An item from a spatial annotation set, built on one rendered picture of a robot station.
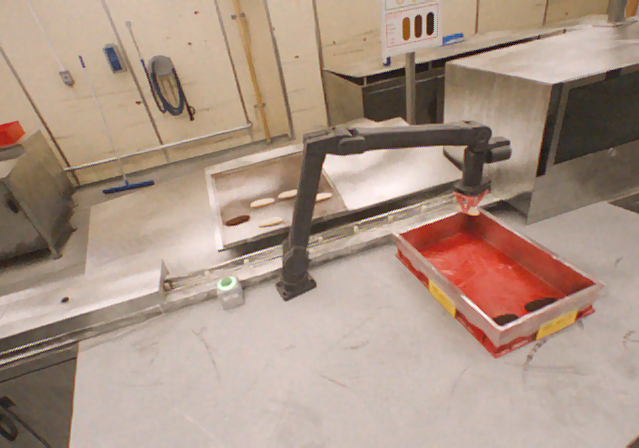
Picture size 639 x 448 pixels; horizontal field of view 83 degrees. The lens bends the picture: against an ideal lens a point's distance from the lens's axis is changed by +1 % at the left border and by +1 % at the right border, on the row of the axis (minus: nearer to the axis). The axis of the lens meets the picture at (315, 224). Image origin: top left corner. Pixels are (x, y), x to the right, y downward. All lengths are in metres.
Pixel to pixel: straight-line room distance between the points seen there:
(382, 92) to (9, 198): 3.03
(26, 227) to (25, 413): 2.31
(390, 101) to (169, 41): 2.70
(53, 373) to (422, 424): 1.17
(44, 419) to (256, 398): 0.93
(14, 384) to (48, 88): 3.91
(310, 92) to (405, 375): 4.08
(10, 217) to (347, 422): 3.32
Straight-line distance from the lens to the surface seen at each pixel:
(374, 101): 3.06
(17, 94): 5.21
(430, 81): 3.27
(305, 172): 0.98
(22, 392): 1.63
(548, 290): 1.22
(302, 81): 4.67
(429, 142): 1.05
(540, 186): 1.42
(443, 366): 1.00
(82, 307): 1.37
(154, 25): 4.80
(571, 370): 1.06
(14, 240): 3.91
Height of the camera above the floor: 1.63
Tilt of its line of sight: 33 degrees down
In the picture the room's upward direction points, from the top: 11 degrees counter-clockwise
